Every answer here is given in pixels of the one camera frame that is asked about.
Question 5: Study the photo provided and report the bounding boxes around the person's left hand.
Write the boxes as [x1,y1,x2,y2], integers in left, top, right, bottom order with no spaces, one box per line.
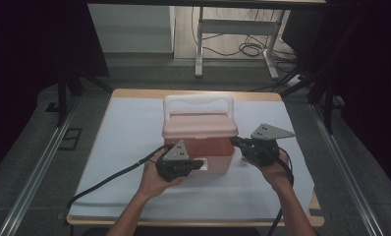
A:
[138,149,189,201]

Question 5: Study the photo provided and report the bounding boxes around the black floor socket plate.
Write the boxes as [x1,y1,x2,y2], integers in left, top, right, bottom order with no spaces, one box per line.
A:
[58,127,84,151]

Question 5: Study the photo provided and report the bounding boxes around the black metal stand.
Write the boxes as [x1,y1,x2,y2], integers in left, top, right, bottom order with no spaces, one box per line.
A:
[279,63,346,136]
[45,63,113,128]

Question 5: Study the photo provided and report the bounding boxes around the white power strip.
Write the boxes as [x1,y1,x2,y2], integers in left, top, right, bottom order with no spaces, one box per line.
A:
[286,74,305,88]

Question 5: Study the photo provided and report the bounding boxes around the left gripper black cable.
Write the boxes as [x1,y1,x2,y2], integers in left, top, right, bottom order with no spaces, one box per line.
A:
[65,143,176,212]

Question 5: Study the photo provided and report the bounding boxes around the metal floor rail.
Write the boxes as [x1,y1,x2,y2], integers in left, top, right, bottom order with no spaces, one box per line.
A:
[0,97,83,236]
[308,102,385,236]

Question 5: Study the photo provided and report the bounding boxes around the person's right hand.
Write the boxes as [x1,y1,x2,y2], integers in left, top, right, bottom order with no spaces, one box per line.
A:
[244,148,291,193]

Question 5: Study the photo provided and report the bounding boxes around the white cabinet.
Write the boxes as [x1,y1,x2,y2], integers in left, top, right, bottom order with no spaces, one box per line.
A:
[86,3,176,54]

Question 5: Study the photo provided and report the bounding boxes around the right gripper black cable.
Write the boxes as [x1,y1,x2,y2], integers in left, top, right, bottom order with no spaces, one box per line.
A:
[265,147,296,236]

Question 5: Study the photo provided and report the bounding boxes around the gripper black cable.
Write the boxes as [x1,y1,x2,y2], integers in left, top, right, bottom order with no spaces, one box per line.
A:
[265,147,296,236]
[65,143,176,212]

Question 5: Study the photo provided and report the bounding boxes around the black floor cables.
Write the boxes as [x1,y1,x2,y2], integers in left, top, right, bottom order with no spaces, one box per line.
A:
[191,6,300,63]

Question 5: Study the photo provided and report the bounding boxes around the pink storage box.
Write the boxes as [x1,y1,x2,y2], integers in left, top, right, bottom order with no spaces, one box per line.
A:
[161,93,240,177]

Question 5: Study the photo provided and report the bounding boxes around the dark curtain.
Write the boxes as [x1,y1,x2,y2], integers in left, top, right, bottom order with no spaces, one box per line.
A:
[0,0,110,180]
[281,0,391,193]

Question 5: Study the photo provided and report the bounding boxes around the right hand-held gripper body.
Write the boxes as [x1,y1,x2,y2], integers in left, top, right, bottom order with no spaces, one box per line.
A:
[241,123,297,167]

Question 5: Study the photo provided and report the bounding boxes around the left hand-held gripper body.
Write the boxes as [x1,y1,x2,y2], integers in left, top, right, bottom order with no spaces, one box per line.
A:
[155,140,196,183]

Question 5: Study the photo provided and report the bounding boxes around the wooden table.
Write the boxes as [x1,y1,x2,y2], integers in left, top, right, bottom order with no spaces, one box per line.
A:
[66,88,325,228]

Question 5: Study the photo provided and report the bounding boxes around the white desk frame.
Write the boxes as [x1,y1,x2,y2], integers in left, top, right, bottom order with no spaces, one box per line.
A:
[194,6,288,81]

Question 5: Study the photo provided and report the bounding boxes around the white table mat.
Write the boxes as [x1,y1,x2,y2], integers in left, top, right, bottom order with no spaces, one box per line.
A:
[68,96,315,221]

